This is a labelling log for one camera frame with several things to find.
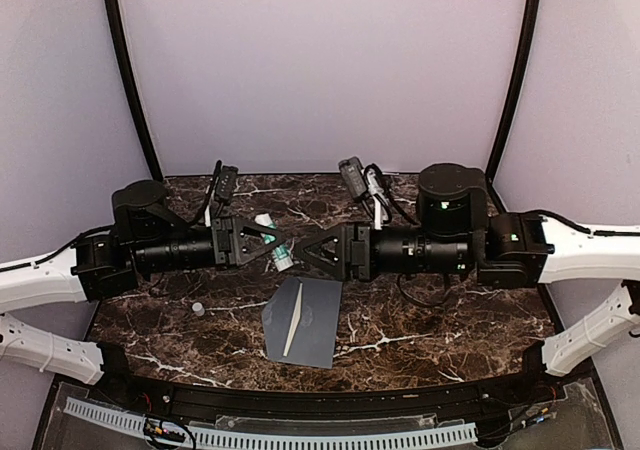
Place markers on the beige letter sheet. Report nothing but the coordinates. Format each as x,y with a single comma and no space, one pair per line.
295,319

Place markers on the white slotted cable duct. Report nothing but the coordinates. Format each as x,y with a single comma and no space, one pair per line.
173,435

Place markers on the black frame post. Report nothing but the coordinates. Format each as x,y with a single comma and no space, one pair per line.
521,59
128,80

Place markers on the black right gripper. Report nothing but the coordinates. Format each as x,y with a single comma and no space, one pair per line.
357,251

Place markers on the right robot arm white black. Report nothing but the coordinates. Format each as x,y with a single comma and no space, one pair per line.
455,235

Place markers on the black right frame post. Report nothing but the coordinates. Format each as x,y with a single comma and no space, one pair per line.
521,59

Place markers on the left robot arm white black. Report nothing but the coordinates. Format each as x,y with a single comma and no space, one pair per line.
146,238

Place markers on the black left frame post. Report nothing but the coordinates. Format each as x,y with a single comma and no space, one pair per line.
128,80

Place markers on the white glue stick cap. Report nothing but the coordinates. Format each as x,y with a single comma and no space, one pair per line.
198,309

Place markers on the grey paper envelope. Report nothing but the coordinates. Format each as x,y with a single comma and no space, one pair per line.
315,338

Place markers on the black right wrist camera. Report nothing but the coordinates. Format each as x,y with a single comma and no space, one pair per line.
352,172

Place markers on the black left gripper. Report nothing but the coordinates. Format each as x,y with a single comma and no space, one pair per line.
227,226

